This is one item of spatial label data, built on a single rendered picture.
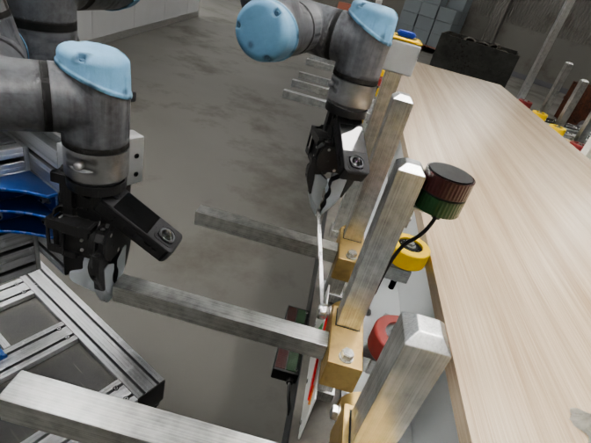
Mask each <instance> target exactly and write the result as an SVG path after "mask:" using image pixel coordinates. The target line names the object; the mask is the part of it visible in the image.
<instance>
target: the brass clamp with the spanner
mask: <svg viewBox="0 0 591 443"><path fill-rule="evenodd" d="M340 302H341V301H336V302H335V303H333V305H332V310H331V314H330V317H329V320H328V321H327V324H326V327H325V331H329V338H328V346H327V349H326V351H325V355H324V357H323V359H322V360H321V367H320V374H319V381H318V383H319V384H321V385H325V386H327V387H331V388H334V389H339V390H343V391H346V392H349V393H352V392H353V391H354V388H355V386H356V384H357V382H358V380H359V379H360V377H361V373H362V371H363V323H364V320H363V322H362V325H361V327H360V329H359V330H353V329H349V328H347V327H343V326H340V325H337V314H338V308H339V305H340ZM346 347H347V348H350V349H352V350H353V352H354V361H353V362H352V363H351V364H346V363H343V362H342V361H341V360H340V359H339V353H340V352H341V351H342V349H344V348H346Z"/></svg>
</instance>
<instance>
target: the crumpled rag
mask: <svg viewBox="0 0 591 443"><path fill-rule="evenodd" d="M570 412H571V416H570V418H569V419H570V420H571V421H572V422H573V426H575V427H576V428H578V429H580V430H582V431H583V432H584V433H586V434H587V435H588V437H589V440H590V441H588V443H591V413H587V412H585V411H583V410H580V409H578V408H571V409H570Z"/></svg>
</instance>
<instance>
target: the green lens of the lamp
mask: <svg viewBox="0 0 591 443"><path fill-rule="evenodd" d="M465 203H466V201H465V202H463V203H458V204H456V203H449V202H446V201H443V200H439V199H436V198H435V197H433V196H431V195H430V194H428V193H427V192H425V191H424V190H423V189H422V188H421V190H420V194H419V196H418V198H417V199H416V202H415V206H416V207H418V208H419V209H420V210H422V211H423V212H425V213H427V214H430V215H432V216H434V217H437V218H440V219H444V220H455V219H456V218H458V216H459V214H460V213H461V211H462V209H463V206H464V204H465Z"/></svg>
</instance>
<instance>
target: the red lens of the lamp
mask: <svg viewBox="0 0 591 443"><path fill-rule="evenodd" d="M431 163H436V162H431ZM428 165H430V163H428V164H427V167H426V169H425V170H424V172H425V174H426V180H425V182H424V184H423V186H422V187H423V188H424V189H425V190H427V191H428V192H430V193H432V194H433V195H435V196H437V197H439V198H441V199H444V200H449V201H454V202H464V201H466V200H467V199H468V198H469V196H470V194H471V191H472V189H473V187H474V185H475V184H476V181H475V179H474V178H473V177H472V178H473V184H472V185H459V184H457V183H453V182H450V181H448V180H446V179H443V178H440V177H439V176H437V175H435V174H434V173H433V172H432V171H431V170H430V168H429V167H428Z"/></svg>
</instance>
